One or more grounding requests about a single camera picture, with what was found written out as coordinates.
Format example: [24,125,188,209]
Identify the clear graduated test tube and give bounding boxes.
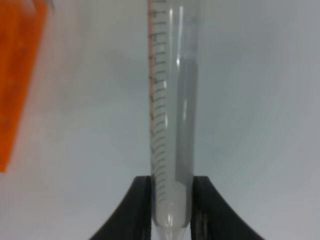
[147,0,202,240]

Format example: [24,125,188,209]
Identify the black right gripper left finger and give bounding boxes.
[91,176,152,240]

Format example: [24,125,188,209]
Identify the orange test tube rack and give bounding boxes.
[0,0,52,173]

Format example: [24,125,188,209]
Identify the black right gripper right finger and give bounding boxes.
[190,176,262,240]

